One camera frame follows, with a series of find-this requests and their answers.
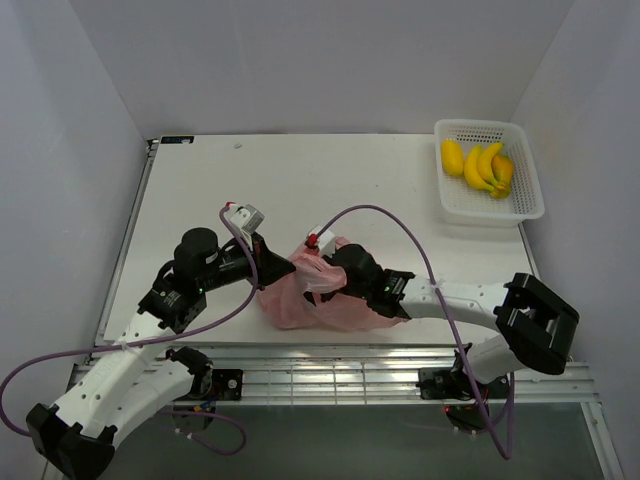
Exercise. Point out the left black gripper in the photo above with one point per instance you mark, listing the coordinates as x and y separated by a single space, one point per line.
271 267

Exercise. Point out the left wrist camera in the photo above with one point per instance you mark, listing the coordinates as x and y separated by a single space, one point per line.
243 220

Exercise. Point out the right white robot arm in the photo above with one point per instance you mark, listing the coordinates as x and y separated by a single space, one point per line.
534 327

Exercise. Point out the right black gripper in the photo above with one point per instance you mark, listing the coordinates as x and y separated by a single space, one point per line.
325 295

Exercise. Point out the yellow fake banana bunch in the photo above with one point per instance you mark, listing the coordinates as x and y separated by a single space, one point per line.
478 171

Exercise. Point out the aluminium frame rail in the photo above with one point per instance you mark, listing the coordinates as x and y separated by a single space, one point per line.
356 413

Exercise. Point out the white plastic basket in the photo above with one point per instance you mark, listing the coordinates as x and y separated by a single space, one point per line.
462 204

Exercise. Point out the pink plastic bag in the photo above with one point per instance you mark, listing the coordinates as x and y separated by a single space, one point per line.
294 301

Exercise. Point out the yellow green fake mango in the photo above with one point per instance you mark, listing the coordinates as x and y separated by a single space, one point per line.
503 169

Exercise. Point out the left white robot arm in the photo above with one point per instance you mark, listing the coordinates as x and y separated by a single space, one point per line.
80 431

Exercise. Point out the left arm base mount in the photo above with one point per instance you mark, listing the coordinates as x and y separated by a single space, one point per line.
209 386

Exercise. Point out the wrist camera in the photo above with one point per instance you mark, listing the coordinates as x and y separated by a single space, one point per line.
243 220
322 242

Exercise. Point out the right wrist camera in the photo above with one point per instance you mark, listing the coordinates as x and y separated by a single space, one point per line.
322 242

